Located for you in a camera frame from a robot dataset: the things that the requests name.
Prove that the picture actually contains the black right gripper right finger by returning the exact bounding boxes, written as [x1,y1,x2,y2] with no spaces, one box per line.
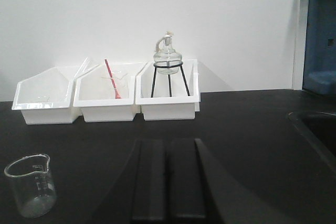
[169,138,286,223]

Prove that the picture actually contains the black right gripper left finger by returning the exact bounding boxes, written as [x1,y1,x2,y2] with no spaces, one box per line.
[90,140,166,223]

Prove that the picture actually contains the clear glass beaker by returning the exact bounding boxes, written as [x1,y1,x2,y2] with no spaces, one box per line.
[4,153,57,218]

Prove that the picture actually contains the small beaker in bin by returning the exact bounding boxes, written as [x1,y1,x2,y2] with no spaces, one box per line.
[102,70,128,99]

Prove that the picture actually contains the blue cabinet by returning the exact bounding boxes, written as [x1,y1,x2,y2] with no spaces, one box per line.
[303,0,335,95]

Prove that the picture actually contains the right white plastic bin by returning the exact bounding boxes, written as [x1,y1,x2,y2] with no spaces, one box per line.
[135,59,201,121]

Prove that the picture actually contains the white plastic bin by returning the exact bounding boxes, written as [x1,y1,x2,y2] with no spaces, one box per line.
[135,59,201,121]
[12,66,81,125]
[73,62,146,122]

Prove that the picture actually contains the middle white plastic bin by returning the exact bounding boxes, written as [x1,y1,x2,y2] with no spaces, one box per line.
[73,62,146,122]

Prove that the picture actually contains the black metal tripod stand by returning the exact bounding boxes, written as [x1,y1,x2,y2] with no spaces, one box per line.
[151,60,190,98]

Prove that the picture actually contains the left white plastic bin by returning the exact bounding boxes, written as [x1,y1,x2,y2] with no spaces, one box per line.
[12,66,81,125]

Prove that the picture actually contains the glass test tube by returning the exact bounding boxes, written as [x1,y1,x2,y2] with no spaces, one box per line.
[79,65,99,78]
[74,57,90,79]

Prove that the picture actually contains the black sink basin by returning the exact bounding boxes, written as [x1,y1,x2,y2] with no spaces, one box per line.
[288,111,335,173]

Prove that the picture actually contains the glass alcohol lamp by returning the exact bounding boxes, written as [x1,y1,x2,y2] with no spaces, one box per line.
[153,31,182,75]

